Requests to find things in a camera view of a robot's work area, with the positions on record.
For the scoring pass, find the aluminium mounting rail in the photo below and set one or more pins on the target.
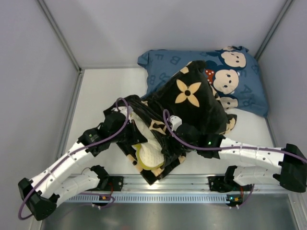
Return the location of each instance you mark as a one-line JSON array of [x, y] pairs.
[[172, 184]]

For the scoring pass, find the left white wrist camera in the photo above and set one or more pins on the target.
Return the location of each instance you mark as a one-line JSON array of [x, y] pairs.
[[121, 109]]

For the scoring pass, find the black floral plush pillowcase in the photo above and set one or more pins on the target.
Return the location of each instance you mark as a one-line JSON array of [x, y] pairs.
[[188, 95]]

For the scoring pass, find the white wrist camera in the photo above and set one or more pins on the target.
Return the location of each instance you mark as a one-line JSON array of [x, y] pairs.
[[175, 122], [121, 109]]

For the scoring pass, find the right aluminium frame post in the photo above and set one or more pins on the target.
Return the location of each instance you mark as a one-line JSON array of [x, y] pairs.
[[276, 23]]

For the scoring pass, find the perforated cable duct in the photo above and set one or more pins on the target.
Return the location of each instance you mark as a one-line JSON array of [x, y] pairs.
[[176, 198]]

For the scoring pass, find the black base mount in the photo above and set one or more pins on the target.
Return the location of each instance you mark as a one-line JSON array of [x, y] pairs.
[[217, 184], [114, 184]]

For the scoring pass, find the white pillow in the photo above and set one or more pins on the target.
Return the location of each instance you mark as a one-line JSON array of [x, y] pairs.
[[148, 154]]

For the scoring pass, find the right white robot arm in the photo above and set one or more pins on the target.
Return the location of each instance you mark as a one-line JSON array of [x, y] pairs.
[[250, 164]]

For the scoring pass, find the left aluminium frame post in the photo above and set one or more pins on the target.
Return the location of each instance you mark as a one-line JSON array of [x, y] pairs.
[[58, 33]]

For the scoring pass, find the blue cartoon print pillow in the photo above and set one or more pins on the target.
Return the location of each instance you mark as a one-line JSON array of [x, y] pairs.
[[232, 72]]

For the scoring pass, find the aluminium frame post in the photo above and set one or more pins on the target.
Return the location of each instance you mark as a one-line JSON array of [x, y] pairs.
[[58, 33], [276, 23]]

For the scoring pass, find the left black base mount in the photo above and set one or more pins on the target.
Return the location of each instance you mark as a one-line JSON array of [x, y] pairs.
[[114, 184]]

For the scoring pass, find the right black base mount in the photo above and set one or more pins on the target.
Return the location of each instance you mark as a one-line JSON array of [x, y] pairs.
[[217, 184]]

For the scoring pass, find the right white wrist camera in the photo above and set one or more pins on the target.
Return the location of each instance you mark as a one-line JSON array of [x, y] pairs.
[[175, 122]]

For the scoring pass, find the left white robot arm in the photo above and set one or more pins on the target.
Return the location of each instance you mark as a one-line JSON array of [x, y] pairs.
[[45, 192]]

